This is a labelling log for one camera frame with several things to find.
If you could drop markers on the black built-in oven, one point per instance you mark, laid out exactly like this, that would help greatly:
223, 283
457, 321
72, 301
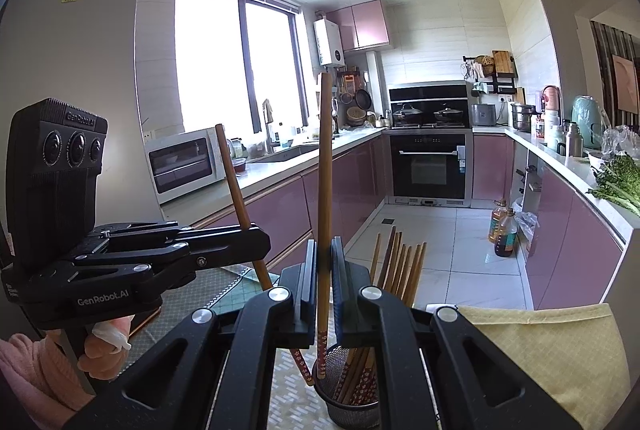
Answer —
427, 167

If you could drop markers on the floral-tipped wooden chopstick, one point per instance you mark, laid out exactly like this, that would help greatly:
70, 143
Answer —
325, 159
240, 205

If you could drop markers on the bunch of green vegetables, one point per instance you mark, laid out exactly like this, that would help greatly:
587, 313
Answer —
620, 187

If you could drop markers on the steel kitchen faucet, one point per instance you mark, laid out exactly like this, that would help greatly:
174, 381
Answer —
268, 124

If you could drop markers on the steel steamer pot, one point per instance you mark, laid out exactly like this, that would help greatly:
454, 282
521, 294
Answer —
522, 117

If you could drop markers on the black mesh utensil holder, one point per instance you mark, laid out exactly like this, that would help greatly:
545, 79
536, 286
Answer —
350, 415

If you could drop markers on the small round strainer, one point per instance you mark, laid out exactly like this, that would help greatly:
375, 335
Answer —
346, 97

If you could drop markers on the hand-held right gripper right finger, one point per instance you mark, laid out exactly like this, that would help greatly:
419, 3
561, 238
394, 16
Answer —
345, 295

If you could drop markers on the kitchen sink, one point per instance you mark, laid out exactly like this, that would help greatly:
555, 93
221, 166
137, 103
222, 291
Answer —
287, 153

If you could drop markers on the black wall rack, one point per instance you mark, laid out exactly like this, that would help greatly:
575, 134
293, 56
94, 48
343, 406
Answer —
492, 82

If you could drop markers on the pink upper wall cabinet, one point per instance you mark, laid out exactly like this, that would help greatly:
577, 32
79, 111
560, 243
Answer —
360, 25

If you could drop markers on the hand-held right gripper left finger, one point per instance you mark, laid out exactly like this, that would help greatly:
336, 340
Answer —
305, 295

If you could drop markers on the silver toaster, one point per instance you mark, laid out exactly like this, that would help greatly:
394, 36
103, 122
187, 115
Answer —
484, 114

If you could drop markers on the crumpled plastic bag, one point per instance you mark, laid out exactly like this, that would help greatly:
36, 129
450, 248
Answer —
526, 222

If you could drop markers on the pink kitchen base cabinet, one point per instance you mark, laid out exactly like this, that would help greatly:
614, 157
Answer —
565, 230
280, 215

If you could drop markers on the grey refrigerator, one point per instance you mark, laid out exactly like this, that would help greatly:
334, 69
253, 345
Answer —
75, 59

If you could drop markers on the clear plastic bag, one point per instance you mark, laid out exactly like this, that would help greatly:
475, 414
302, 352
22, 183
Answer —
622, 139

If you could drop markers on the large kitchen window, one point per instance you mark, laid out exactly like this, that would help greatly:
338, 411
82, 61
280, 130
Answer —
215, 59

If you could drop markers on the black frying pan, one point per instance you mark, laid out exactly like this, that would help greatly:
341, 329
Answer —
363, 98

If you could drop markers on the pink electric kettle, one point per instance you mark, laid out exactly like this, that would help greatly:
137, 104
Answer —
550, 98

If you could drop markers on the white countertop appliance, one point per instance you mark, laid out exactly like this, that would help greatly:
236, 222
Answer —
552, 129

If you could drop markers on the white microwave oven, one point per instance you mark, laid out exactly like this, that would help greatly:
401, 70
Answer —
182, 162

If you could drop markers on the woven basket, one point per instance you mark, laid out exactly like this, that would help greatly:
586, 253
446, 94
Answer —
356, 115

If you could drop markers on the black lidded cooking pot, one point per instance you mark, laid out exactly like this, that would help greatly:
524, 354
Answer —
447, 114
407, 114

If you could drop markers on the wooden cutting board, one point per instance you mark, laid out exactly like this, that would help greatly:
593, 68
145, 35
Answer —
503, 62

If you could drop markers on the steel thermos bottle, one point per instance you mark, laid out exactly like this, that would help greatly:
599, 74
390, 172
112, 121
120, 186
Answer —
574, 139

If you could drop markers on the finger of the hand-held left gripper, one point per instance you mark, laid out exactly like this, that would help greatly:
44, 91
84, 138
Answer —
150, 230
225, 247

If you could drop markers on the framed wall picture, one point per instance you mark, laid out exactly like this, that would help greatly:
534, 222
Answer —
627, 82

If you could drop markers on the bunch of wooden chopsticks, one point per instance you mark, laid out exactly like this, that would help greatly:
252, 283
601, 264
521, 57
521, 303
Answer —
400, 270

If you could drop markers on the dark cooking oil bottle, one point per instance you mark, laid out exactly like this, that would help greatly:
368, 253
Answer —
506, 237

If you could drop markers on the dark red bowl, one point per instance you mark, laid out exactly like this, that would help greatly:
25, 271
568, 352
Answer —
239, 164

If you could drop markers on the glass jar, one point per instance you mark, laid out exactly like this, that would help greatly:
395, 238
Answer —
233, 148

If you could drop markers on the person's left hand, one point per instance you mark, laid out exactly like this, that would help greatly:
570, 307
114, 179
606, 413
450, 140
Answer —
102, 352

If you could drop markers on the black stove hood unit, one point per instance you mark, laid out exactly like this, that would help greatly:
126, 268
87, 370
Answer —
429, 93

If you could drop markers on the white wall water heater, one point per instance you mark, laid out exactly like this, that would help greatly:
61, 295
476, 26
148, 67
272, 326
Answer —
329, 42

